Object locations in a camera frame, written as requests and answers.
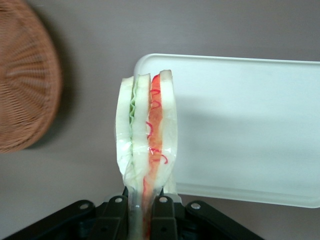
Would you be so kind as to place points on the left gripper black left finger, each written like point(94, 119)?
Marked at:
point(110, 220)

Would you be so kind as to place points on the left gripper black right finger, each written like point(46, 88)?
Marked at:
point(165, 220)

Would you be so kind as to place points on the triangle sandwich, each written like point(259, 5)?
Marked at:
point(142, 125)

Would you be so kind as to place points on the beige plastic tray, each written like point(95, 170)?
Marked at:
point(245, 130)

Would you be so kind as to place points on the brown wicker basket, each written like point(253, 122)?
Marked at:
point(25, 87)

